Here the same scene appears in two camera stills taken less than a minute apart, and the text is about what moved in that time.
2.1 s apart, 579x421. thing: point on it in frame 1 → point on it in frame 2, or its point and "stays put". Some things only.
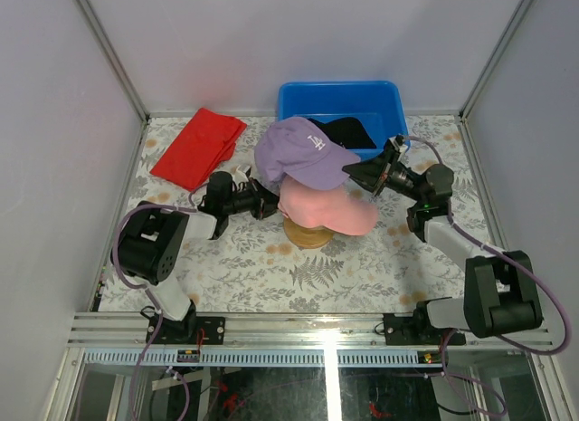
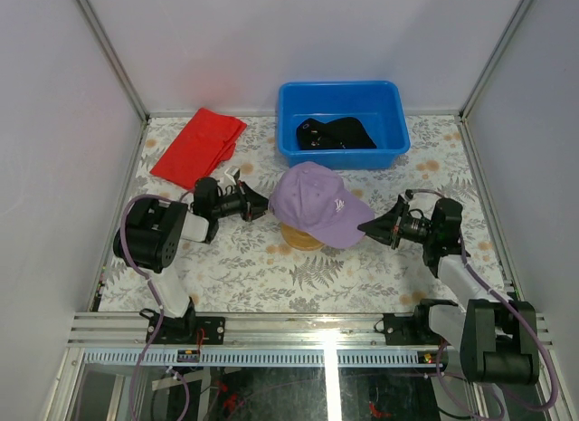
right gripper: x=374 y=176 → x=389 y=227
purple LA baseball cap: x=298 y=149 → x=313 y=198
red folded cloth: x=208 y=140 stays put
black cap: x=348 y=132 stays put
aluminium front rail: x=121 y=339 stays put
